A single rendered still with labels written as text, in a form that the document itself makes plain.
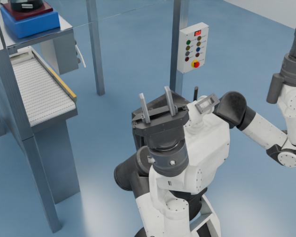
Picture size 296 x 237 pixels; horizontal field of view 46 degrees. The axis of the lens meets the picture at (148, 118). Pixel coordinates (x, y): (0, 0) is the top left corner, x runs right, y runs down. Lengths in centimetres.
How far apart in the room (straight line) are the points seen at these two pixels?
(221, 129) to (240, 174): 160
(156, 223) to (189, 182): 24
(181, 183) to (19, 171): 216
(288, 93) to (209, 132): 27
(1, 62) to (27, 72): 68
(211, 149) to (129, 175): 28
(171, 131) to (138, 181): 34
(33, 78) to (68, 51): 50
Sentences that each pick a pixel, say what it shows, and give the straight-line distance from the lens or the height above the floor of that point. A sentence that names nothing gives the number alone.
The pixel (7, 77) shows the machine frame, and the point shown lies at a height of 123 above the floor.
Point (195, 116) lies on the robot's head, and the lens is 109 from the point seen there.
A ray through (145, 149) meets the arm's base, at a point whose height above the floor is 131.
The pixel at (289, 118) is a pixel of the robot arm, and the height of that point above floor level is 132.
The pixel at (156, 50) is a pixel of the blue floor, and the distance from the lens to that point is 409.
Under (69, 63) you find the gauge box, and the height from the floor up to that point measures 115.
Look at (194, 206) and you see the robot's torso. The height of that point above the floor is 90.
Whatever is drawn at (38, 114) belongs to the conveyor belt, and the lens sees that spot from 191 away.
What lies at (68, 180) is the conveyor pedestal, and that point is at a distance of 251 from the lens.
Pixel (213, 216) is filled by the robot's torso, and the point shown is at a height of 83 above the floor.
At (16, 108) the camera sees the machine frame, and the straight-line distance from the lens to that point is 172.
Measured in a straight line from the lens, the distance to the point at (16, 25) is 153.
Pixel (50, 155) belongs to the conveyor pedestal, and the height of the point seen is 47.
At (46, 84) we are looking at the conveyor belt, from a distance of 211.
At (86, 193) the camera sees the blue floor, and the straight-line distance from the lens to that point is 264.
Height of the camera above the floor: 209
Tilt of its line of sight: 42 degrees down
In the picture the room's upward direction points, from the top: straight up
